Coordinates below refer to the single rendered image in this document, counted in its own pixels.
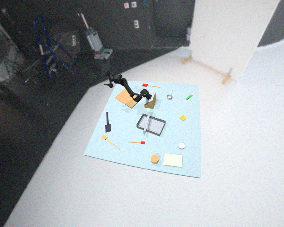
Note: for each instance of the small white saucepan with long handle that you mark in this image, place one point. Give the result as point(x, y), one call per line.
point(169, 96)

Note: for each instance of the white cylinder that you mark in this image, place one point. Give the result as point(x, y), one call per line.
point(181, 146)

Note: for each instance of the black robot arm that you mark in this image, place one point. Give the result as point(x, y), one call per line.
point(144, 92)

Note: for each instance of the yellow round disc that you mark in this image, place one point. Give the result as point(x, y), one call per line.
point(182, 118)

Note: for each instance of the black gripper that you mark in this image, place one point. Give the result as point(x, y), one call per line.
point(111, 78)

